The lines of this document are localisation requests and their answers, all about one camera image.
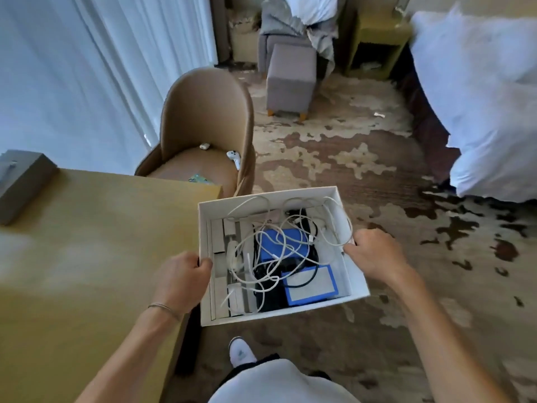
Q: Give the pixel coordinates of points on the person's left hand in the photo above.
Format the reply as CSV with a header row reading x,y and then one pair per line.
x,y
180,281

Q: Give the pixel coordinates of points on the person's right hand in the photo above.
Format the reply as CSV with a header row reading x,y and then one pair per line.
x,y
377,256

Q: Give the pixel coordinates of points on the white cardboard box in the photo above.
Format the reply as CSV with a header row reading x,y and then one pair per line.
x,y
356,285

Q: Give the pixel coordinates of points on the white charger blue print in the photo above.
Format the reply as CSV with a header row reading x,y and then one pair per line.
x,y
232,256

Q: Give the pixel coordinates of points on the blue and white small box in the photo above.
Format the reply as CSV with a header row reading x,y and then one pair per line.
x,y
312,287

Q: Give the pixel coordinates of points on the blue power bank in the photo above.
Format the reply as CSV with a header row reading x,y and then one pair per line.
x,y
293,239

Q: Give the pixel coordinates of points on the black power adapter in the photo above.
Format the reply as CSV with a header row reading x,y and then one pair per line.
x,y
272,295

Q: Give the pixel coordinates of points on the person's right forearm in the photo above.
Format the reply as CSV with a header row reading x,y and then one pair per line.
x,y
444,348

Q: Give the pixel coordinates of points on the person's left forearm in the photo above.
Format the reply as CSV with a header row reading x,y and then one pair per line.
x,y
130,356

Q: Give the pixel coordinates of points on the white shoe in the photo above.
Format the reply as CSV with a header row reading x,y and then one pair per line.
x,y
241,352

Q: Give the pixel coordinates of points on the wooden table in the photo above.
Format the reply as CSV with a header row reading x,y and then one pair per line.
x,y
84,247

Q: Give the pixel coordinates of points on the green patterned phone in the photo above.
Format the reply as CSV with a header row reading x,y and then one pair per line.
x,y
199,179

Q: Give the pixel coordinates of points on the white game controller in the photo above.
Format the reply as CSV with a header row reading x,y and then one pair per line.
x,y
235,157

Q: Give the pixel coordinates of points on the white shirt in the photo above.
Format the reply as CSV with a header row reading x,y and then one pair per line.
x,y
281,384

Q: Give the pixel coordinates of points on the brown leather chair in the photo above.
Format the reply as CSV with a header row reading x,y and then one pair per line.
x,y
205,109

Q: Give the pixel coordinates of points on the grey tissue box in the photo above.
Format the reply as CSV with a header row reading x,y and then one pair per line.
x,y
21,184

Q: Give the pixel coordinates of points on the white bed duvet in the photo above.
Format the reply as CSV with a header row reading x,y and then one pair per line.
x,y
482,100

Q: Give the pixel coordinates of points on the yellow-green side table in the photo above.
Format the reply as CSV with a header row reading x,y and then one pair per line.
x,y
377,31

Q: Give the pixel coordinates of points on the white sheer curtain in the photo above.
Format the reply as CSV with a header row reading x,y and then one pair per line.
x,y
84,58

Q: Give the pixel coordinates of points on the white garment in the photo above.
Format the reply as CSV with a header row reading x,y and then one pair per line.
x,y
310,8

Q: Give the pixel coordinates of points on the grey blanket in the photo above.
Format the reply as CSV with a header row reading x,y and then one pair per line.
x,y
277,16

